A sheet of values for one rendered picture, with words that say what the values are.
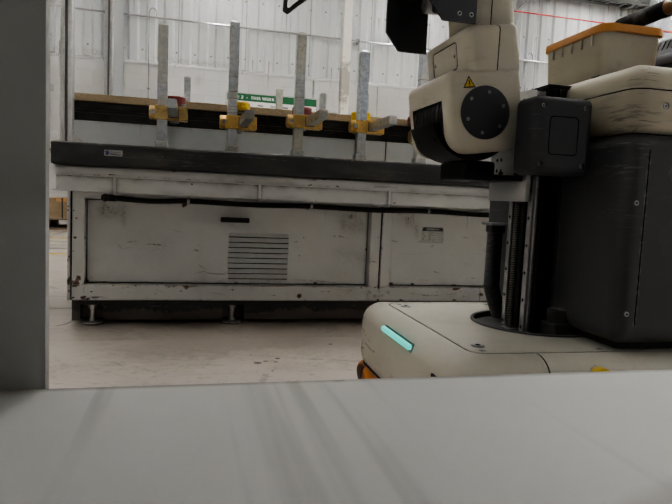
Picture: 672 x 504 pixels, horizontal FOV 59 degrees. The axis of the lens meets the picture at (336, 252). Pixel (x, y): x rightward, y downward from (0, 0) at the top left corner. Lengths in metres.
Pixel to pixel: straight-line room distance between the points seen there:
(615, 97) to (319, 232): 1.59
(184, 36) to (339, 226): 7.36
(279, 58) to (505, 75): 8.60
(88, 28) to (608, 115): 8.99
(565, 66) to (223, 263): 1.58
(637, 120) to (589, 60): 0.26
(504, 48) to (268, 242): 1.52
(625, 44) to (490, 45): 0.31
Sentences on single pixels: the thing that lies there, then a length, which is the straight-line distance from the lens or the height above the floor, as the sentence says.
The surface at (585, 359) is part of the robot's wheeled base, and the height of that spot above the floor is 0.28.
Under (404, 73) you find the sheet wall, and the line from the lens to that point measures 10.23.
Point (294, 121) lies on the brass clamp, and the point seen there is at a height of 0.83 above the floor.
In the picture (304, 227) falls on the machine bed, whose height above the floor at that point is 0.42.
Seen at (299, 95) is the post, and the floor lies 0.93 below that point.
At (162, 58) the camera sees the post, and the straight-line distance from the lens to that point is 2.30.
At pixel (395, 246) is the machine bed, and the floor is 0.34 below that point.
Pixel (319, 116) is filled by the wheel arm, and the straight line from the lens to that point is 2.07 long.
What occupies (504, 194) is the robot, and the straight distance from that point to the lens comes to 1.38.
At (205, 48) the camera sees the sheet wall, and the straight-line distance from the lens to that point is 9.66.
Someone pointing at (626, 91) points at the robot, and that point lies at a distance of 1.24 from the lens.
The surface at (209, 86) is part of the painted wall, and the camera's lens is 9.55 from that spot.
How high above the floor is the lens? 0.54
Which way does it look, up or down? 5 degrees down
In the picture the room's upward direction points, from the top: 3 degrees clockwise
